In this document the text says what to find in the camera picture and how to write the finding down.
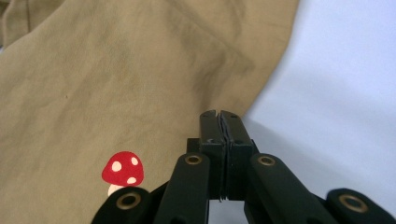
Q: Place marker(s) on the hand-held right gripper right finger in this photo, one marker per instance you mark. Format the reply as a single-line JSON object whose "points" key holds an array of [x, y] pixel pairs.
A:
{"points": [[238, 140]]}

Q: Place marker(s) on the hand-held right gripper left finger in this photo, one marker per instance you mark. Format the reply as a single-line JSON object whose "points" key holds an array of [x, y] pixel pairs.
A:
{"points": [[213, 137]]}

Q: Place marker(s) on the tan pants with mushroom print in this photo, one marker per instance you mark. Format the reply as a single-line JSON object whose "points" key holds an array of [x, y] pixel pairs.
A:
{"points": [[109, 87]]}

